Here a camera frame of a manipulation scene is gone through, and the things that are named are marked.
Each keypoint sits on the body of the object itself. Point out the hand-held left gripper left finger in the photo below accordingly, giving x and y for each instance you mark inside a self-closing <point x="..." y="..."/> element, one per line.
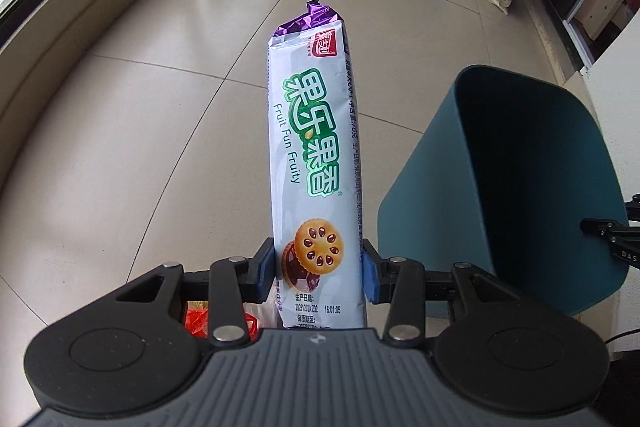
<point x="265" y="274"/>

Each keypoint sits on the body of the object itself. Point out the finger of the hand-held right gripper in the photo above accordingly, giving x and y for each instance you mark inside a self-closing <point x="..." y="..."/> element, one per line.
<point x="634" y="202"/>
<point x="600" y="227"/>

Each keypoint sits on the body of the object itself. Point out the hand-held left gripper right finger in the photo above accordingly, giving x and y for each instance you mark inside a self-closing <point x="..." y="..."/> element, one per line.
<point x="372" y="278"/>

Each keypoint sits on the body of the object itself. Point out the red plastic bag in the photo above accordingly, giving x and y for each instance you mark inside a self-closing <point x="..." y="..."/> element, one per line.
<point x="197" y="319"/>

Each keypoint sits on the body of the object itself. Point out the teal plastic trash bin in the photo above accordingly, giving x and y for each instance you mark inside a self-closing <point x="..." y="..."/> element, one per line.
<point x="425" y="207"/>

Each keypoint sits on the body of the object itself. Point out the white biscuit packet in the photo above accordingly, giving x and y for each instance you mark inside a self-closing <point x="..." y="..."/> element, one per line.
<point x="315" y="132"/>

